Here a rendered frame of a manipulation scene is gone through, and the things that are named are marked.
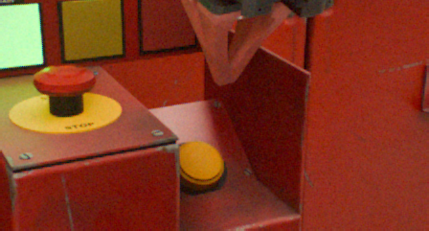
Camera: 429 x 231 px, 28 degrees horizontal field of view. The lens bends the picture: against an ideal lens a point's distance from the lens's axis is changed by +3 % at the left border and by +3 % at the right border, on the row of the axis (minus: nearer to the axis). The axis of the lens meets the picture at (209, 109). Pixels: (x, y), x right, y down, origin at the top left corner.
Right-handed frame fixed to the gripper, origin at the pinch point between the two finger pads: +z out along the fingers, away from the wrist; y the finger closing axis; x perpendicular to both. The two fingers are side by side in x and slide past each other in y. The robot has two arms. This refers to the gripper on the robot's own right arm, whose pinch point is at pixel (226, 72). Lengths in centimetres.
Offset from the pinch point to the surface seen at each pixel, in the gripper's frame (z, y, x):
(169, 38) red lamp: 3.6, 10.0, -1.6
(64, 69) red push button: -0.2, 4.2, 10.1
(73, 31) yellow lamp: 2.1, 11.5, 6.0
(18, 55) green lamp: 3.3, 11.7, 10.1
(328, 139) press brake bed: 34, 22, -35
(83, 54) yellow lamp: 3.9, 10.9, 5.4
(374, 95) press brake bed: 31, 24, -44
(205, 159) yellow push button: 7.9, 0.2, 0.5
